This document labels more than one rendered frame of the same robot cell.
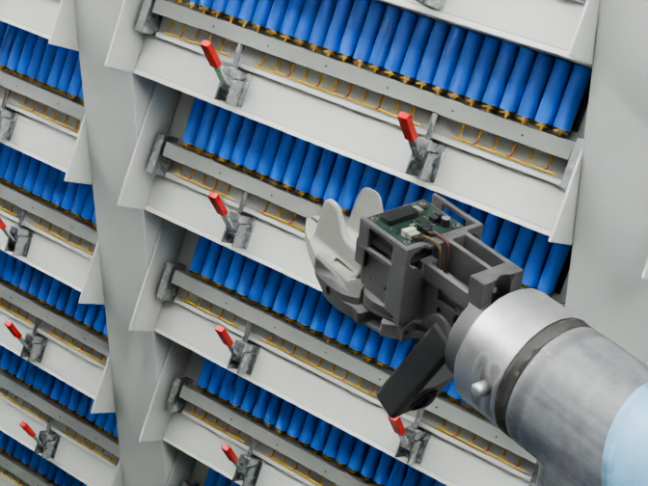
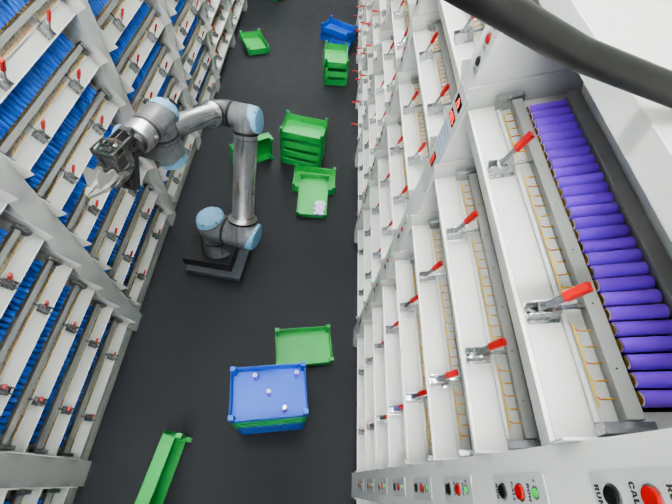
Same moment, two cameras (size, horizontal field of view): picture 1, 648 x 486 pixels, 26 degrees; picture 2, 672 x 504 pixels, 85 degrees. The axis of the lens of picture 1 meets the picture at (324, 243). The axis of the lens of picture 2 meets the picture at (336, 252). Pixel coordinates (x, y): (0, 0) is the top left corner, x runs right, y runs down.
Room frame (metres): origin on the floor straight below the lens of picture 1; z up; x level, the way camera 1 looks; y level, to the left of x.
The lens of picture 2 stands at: (0.88, 0.82, 1.99)
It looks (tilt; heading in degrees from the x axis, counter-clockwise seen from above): 57 degrees down; 223
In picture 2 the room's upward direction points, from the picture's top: 12 degrees clockwise
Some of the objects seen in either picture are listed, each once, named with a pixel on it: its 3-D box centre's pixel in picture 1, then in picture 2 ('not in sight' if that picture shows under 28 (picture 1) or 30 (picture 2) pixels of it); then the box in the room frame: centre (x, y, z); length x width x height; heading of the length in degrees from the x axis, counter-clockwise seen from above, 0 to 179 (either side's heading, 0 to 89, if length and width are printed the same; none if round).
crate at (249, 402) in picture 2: not in sight; (268, 391); (0.77, 0.52, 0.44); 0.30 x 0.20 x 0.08; 148
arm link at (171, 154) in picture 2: not in sight; (166, 148); (0.68, -0.19, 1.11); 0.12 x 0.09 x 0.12; 127
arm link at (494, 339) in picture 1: (516, 360); (140, 136); (0.75, -0.13, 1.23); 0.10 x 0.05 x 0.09; 127
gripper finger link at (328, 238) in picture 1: (332, 232); (102, 181); (0.89, -0.01, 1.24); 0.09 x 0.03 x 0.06; 37
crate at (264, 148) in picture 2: not in sight; (252, 152); (-0.03, -1.00, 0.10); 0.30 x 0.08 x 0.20; 176
